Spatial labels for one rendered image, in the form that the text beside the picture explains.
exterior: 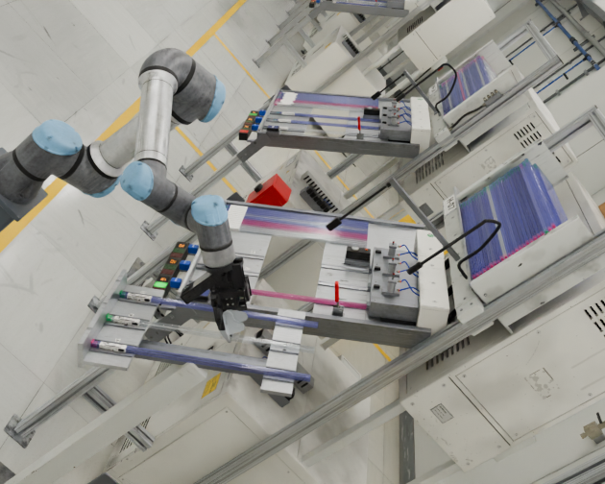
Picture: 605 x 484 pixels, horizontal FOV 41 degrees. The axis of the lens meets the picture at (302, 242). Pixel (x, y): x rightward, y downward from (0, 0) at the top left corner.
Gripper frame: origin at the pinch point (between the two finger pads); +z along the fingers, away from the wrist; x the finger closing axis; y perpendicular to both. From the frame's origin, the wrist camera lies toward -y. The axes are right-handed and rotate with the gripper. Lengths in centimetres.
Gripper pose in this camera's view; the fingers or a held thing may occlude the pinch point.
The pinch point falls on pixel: (226, 335)
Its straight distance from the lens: 194.8
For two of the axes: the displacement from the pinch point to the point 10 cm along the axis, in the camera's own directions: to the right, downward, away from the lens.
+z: 1.4, 8.9, 4.4
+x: 0.9, -4.5, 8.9
